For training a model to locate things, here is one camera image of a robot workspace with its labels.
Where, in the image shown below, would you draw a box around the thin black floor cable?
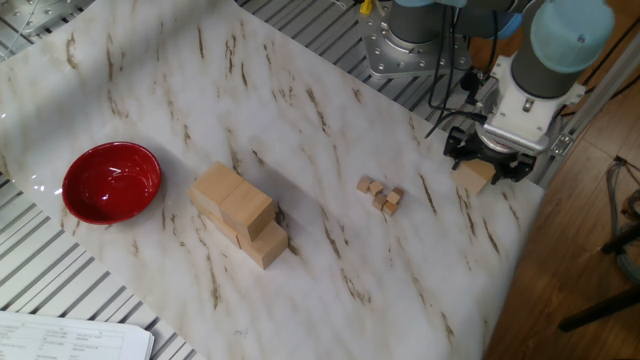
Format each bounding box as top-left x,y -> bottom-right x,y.
554,17 -> 640,119

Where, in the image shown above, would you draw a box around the white marble pattern board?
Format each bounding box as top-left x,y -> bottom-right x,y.
0,0 -> 545,360

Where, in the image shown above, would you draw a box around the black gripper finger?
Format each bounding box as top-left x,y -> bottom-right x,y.
443,125 -> 484,171
492,152 -> 537,185

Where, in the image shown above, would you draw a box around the red glossy bowl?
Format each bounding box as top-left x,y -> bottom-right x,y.
61,141 -> 163,226

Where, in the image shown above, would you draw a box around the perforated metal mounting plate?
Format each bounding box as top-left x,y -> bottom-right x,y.
0,0 -> 96,39

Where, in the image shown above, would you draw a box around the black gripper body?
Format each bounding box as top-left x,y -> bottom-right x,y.
464,133 -> 525,169

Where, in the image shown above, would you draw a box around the black stand legs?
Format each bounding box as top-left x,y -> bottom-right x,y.
557,227 -> 640,334

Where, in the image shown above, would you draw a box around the grey cable bundle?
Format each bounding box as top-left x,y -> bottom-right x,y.
604,157 -> 640,286

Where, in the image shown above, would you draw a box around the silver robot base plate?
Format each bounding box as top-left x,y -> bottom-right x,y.
357,0 -> 471,79

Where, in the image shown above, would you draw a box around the aluminium frame rail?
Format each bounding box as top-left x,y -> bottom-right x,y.
537,29 -> 640,189

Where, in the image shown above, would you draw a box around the white printed paper stack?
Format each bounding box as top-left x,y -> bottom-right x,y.
0,310 -> 155,360

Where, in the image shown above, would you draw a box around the black gripper cable bundle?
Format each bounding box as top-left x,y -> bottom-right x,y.
424,0 -> 501,140

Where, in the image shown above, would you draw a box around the white wrist mount housing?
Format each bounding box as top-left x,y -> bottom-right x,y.
480,53 -> 587,156

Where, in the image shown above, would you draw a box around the large wooden cube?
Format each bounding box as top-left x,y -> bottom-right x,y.
205,212 -> 242,249
452,158 -> 497,196
236,219 -> 290,270
219,179 -> 276,242
189,160 -> 246,221
188,187 -> 211,219

